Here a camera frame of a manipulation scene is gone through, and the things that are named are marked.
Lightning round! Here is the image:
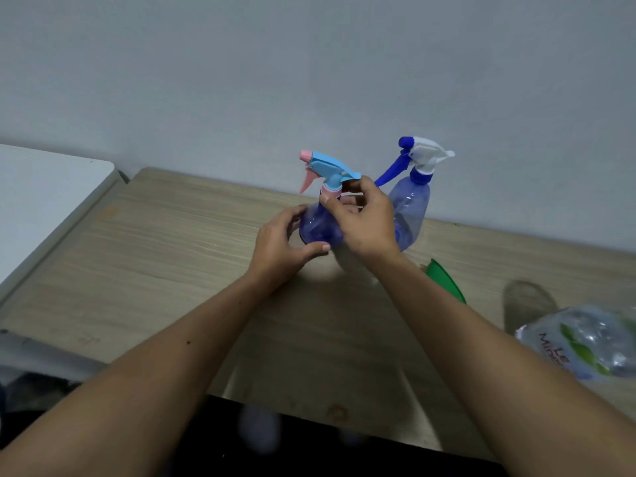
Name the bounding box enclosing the person's right hand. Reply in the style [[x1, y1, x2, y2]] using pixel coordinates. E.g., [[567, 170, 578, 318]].
[[319, 176, 403, 264]]

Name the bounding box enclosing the person's left hand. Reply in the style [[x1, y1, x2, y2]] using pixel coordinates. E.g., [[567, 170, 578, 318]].
[[246, 204, 331, 293]]

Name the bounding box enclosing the blue spray bottle body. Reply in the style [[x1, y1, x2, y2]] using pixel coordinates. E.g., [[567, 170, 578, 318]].
[[387, 176, 431, 252]]

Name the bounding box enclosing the pink and light blue spray head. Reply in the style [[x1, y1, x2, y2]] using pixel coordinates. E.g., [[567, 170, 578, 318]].
[[299, 149, 362, 199]]

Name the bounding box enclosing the white blue trigger sprayer head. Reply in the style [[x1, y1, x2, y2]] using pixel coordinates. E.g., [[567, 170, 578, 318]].
[[374, 136, 456, 187]]

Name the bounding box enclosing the green plastic funnel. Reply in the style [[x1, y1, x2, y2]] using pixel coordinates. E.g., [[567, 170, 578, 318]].
[[425, 258, 467, 305]]

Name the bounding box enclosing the clear plastic water bottle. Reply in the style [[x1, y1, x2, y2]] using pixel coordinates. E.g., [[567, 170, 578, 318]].
[[515, 302, 636, 381]]

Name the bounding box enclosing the person's right forearm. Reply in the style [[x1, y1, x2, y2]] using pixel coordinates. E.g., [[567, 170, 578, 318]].
[[370, 250, 636, 477]]

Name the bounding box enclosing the person's left forearm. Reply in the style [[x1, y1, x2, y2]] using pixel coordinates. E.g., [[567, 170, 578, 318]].
[[0, 275, 284, 477]]

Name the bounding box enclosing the white side table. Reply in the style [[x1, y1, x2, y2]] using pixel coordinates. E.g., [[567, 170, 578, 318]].
[[0, 143, 125, 299]]

